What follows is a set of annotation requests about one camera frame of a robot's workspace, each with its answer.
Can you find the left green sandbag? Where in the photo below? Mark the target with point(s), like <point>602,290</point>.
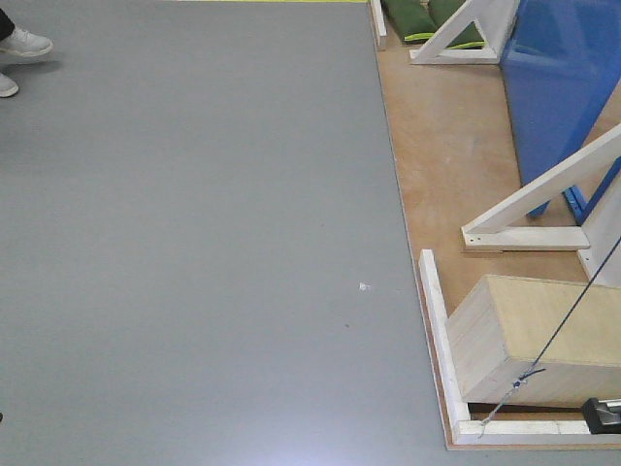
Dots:
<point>410,19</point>

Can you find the white near side batten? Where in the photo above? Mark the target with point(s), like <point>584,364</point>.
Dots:
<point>454,408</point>

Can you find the white sneaker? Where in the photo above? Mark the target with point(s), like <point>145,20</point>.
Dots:
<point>8,87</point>
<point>23,43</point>

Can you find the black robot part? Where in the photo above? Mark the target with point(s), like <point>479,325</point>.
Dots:
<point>602,416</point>

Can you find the green sandbag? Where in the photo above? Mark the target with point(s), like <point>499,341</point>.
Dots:
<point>410,19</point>
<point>441,11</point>

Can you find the upper white sneaker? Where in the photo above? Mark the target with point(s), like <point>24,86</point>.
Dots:
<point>23,43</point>

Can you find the plywood base platform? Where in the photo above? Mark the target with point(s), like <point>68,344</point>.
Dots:
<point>453,154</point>

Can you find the white far border batten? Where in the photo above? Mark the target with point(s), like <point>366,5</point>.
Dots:
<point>379,24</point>

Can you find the white near front batten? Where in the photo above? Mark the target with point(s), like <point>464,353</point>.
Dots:
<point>529,433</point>

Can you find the white near triangular brace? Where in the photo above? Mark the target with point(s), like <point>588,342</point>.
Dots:
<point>495,229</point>

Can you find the right green sandbag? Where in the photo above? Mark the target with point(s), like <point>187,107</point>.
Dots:
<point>441,11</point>

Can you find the blue door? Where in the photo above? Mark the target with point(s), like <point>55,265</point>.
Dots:
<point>560,66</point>

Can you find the lower white sneaker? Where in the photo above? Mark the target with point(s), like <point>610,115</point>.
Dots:
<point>8,87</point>

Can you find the plywood box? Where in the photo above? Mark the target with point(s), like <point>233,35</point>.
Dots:
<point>571,332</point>

